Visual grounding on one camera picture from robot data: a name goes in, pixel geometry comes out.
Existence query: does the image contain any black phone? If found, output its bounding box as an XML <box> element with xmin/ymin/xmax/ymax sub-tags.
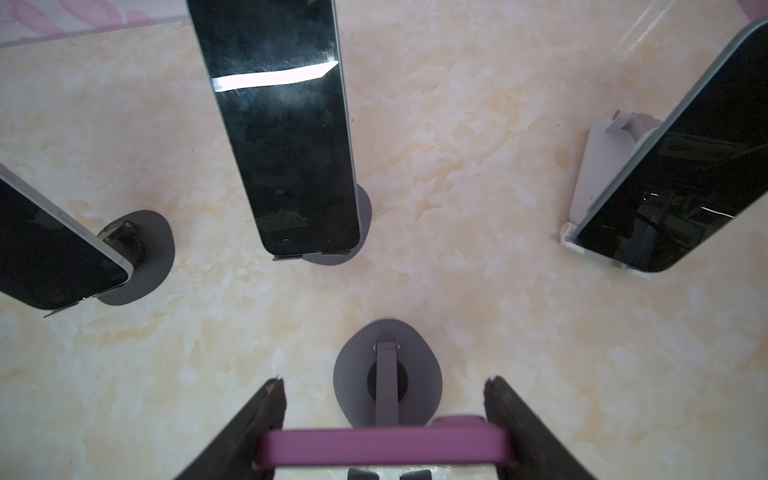
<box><xmin>1</xmin><ymin>166</ymin><xmax>134</xmax><ymax>311</ymax></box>
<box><xmin>188</xmin><ymin>1</ymin><xmax>361</xmax><ymax>257</ymax></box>
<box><xmin>575</xmin><ymin>19</ymin><xmax>767</xmax><ymax>273</ymax></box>

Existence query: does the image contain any back left dark stand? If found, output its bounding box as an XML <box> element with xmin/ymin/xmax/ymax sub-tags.
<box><xmin>31</xmin><ymin>210</ymin><xmax>175</xmax><ymax>314</ymax></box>

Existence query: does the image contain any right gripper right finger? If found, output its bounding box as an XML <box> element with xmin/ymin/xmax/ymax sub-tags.
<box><xmin>484</xmin><ymin>376</ymin><xmax>596</xmax><ymax>480</ymax></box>

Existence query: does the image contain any dark stand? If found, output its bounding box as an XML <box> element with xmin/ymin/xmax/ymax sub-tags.
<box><xmin>272</xmin><ymin>182</ymin><xmax>373</xmax><ymax>267</ymax></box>
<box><xmin>31</xmin><ymin>210</ymin><xmax>175</xmax><ymax>314</ymax></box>

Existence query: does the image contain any purple stand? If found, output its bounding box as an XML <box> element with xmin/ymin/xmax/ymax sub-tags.
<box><xmin>333</xmin><ymin>319</ymin><xmax>443</xmax><ymax>428</ymax></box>

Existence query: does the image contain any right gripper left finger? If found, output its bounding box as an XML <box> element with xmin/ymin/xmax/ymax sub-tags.
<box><xmin>177</xmin><ymin>378</ymin><xmax>287</xmax><ymax>480</ymax></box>

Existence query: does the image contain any back centre dark stand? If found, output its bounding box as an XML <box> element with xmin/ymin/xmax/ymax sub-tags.
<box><xmin>272</xmin><ymin>182</ymin><xmax>373</xmax><ymax>267</ymax></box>

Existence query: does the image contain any back right white stand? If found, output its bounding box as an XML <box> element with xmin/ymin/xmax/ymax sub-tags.
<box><xmin>560</xmin><ymin>110</ymin><xmax>662</xmax><ymax>256</ymax></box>

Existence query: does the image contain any pink-edged phone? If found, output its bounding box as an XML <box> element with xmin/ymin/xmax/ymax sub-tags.
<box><xmin>254</xmin><ymin>415</ymin><xmax>515</xmax><ymax>470</ymax></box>

